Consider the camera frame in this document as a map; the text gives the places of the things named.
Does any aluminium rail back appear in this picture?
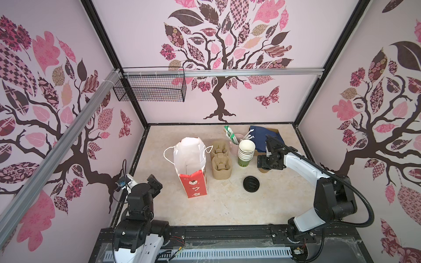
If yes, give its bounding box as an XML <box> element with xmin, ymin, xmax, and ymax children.
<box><xmin>123</xmin><ymin>68</ymin><xmax>324</xmax><ymax>77</ymax></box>

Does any pink straw holder cup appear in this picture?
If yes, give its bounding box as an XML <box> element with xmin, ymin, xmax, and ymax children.
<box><xmin>230</xmin><ymin>134</ymin><xmax>244</xmax><ymax>156</ymax></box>

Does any aluminium rail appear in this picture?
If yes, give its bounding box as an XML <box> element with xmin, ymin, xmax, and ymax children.
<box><xmin>123</xmin><ymin>68</ymin><xmax>324</xmax><ymax>77</ymax></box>
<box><xmin>1</xmin><ymin>69</ymin><xmax>121</xmax><ymax>245</ymax></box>

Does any dark blue napkin stack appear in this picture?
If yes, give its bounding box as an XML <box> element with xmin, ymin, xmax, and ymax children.
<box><xmin>248</xmin><ymin>125</ymin><xmax>288</xmax><ymax>156</ymax></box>

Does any black wire basket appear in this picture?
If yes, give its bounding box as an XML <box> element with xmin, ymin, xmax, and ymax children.
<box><xmin>113</xmin><ymin>66</ymin><xmax>187</xmax><ymax>103</ymax></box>

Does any brown pulp cup carrier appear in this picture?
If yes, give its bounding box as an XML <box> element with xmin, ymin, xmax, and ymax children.
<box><xmin>210</xmin><ymin>140</ymin><xmax>232</xmax><ymax>180</ymax></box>

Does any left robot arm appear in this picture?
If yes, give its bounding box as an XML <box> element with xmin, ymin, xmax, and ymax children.
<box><xmin>112</xmin><ymin>175</ymin><xmax>170</xmax><ymax>263</ymax></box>

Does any aluminium rail left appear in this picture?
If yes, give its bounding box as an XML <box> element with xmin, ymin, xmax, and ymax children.
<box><xmin>1</xmin><ymin>69</ymin><xmax>121</xmax><ymax>245</ymax></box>

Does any white slotted cable duct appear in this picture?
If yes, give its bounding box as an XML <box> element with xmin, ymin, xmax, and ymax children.
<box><xmin>161</xmin><ymin>247</ymin><xmax>293</xmax><ymax>262</ymax></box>

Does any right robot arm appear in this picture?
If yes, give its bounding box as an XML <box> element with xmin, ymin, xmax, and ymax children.
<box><xmin>257</xmin><ymin>135</ymin><xmax>375</xmax><ymax>243</ymax></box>

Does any red and white paper bag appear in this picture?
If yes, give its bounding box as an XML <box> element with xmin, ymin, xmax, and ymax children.
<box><xmin>163</xmin><ymin>137</ymin><xmax>213</xmax><ymax>198</ymax></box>

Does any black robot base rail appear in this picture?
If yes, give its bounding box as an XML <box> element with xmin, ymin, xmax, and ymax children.
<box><xmin>95</xmin><ymin>225</ymin><xmax>330</xmax><ymax>254</ymax></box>

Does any stack of paper cups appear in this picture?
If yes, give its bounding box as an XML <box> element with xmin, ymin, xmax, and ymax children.
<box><xmin>237</xmin><ymin>140</ymin><xmax>255</xmax><ymax>167</ymax></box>

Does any green wrapped straw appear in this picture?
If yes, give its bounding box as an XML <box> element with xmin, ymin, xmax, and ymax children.
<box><xmin>224</xmin><ymin>126</ymin><xmax>239</xmax><ymax>145</ymax></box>

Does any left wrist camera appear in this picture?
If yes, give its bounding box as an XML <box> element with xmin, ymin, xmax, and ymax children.
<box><xmin>116</xmin><ymin>174</ymin><xmax>138</xmax><ymax>194</ymax></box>

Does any brown cardboard box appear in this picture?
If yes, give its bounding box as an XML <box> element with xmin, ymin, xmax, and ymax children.
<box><xmin>251</xmin><ymin>127</ymin><xmax>283</xmax><ymax>158</ymax></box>

